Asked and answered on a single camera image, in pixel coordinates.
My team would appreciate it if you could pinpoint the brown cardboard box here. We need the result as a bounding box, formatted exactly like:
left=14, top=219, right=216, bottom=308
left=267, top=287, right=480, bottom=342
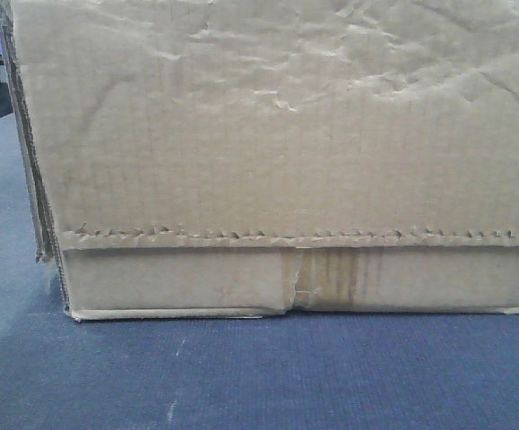
left=0, top=1, right=519, bottom=321

